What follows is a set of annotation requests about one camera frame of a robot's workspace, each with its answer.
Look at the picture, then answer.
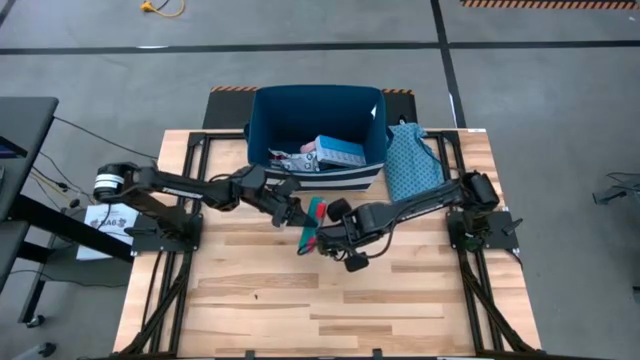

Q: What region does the white printed paper sheet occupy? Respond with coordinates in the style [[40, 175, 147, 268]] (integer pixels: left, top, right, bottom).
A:
[[76, 203, 140, 261]]

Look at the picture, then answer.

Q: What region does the black desk leg frame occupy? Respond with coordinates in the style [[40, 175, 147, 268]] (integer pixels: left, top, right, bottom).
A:
[[9, 192, 136, 326]]

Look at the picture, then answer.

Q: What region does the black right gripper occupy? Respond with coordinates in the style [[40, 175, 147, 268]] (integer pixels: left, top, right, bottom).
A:
[[317, 198, 394, 274]]

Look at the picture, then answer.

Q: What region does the green first aid kit box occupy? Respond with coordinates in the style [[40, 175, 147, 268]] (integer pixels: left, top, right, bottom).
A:
[[297, 196, 330, 255]]

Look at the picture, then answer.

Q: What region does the teal patterned fabric pouch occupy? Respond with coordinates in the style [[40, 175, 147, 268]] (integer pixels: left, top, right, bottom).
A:
[[383, 121, 447, 204]]

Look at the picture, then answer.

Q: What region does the black hazard-edged floor mat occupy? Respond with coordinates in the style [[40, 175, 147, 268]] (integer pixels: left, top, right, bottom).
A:
[[202, 85, 418, 130]]

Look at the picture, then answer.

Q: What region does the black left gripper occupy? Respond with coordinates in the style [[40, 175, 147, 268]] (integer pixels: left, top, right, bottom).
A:
[[234, 165, 320, 230]]

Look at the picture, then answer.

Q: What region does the blue item on desk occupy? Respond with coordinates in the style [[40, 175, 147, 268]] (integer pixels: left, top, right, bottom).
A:
[[0, 135, 29, 160]]

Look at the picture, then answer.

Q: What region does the black floor cable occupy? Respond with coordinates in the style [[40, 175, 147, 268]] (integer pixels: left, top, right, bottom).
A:
[[52, 115, 159, 160]]

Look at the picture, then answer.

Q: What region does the grey equipment stand foot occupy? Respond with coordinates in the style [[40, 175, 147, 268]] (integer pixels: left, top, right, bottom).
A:
[[592, 172, 640, 206]]

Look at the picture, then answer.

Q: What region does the navy white striped fabric bin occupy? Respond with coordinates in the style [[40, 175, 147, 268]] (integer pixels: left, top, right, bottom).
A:
[[243, 83, 394, 194]]

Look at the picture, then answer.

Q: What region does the white printed plastic packet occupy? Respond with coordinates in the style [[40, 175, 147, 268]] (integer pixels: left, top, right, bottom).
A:
[[268, 148, 321, 174]]

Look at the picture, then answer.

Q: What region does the dark grey desk top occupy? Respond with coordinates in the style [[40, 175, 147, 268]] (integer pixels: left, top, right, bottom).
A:
[[0, 96, 60, 294]]

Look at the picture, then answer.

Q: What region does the yellow extension cord with plug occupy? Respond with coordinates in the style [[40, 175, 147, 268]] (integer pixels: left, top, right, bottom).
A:
[[140, 0, 186, 19]]

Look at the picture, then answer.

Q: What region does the blue white pill organizer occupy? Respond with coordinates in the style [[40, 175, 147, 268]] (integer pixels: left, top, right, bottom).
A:
[[313, 134, 368, 169]]

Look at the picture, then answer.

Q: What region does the hazard striped floor strip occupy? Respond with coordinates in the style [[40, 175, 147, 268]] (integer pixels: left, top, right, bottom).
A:
[[460, 0, 640, 10]]

